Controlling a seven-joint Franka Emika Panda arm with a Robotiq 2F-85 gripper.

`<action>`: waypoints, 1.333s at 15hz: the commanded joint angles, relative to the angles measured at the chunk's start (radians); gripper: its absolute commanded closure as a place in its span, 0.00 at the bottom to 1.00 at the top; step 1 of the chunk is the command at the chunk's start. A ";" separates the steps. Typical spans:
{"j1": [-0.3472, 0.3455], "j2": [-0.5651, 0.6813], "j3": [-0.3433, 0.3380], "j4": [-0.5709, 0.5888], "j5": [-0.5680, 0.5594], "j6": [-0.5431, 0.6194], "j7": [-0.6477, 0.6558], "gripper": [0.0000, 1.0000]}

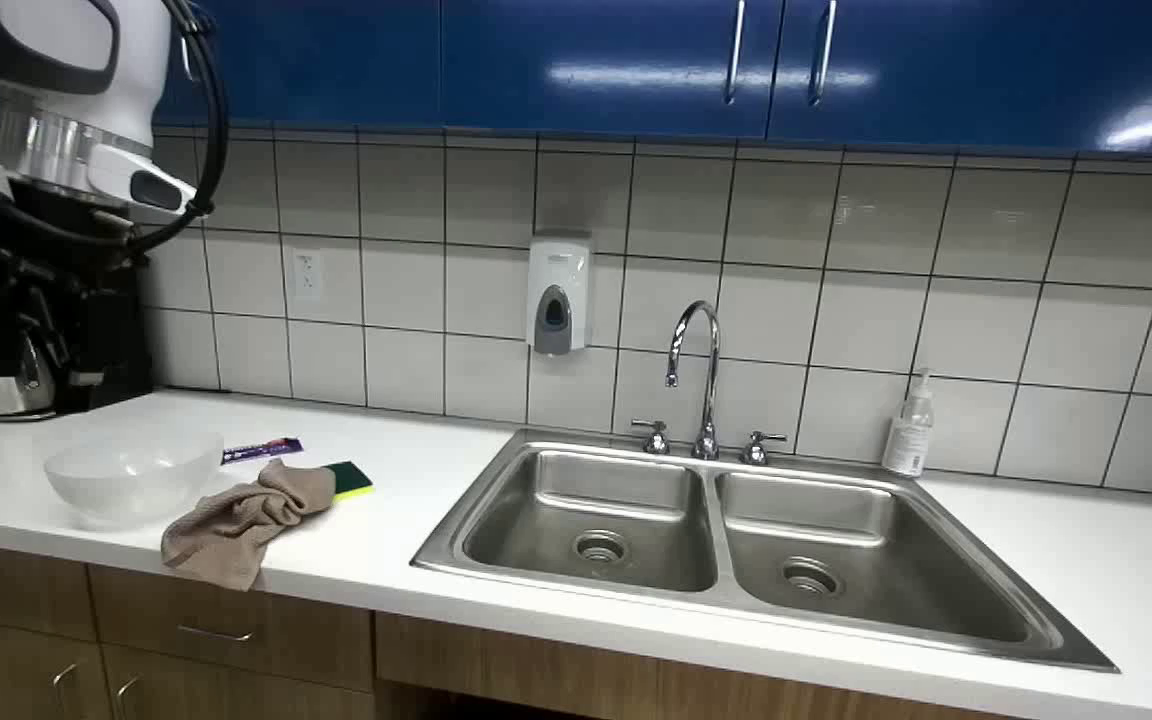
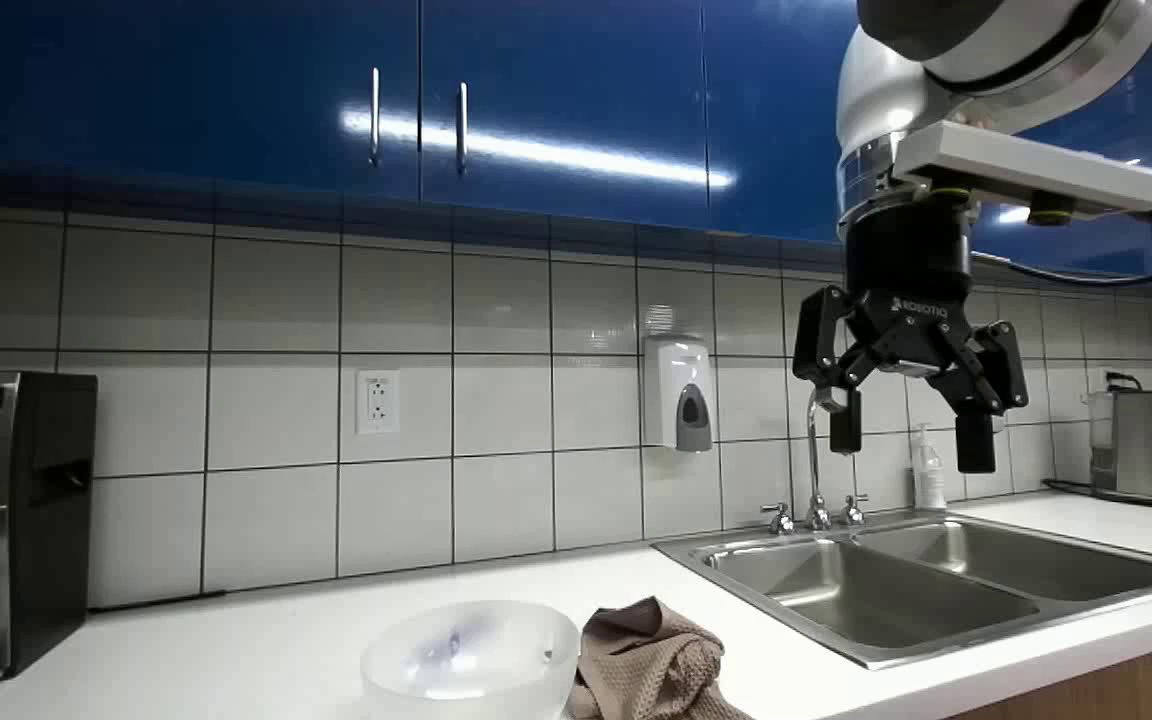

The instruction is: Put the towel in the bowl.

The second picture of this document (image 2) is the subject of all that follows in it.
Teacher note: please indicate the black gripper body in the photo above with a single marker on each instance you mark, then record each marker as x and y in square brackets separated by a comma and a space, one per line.
[908, 261]

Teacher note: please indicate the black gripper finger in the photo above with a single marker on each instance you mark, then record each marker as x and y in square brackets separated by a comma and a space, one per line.
[1002, 373]
[817, 332]

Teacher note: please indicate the brown cloth towel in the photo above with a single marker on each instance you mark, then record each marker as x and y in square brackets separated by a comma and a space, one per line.
[648, 660]

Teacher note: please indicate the translucent white plastic bowl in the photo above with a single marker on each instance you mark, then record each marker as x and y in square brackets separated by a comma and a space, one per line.
[469, 665]

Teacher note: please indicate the clear soap pump bottle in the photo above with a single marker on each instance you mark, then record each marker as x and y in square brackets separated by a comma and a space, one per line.
[928, 483]

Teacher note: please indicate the chrome gooseneck faucet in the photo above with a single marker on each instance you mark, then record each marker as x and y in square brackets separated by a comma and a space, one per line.
[812, 483]

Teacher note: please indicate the stainless steel countertop appliance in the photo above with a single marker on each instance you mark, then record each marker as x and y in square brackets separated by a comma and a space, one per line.
[1148, 446]

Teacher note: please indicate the stainless steel double sink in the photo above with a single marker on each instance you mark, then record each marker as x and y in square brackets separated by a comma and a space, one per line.
[923, 587]

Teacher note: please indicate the wooden lower cabinet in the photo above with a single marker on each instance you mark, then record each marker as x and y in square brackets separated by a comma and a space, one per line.
[1111, 688]

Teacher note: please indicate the blue glossy upper cabinets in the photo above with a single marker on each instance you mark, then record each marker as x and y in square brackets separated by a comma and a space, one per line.
[139, 93]

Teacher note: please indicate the black coffee machine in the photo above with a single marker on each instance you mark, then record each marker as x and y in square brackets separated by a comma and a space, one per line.
[30, 504]

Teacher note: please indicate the white wall soap dispenser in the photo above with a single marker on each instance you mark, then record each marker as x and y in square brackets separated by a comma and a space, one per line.
[677, 387]

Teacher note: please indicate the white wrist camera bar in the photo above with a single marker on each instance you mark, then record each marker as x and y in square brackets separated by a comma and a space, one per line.
[1031, 164]

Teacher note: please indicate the white wall outlet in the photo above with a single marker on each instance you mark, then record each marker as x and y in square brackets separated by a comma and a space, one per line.
[377, 401]

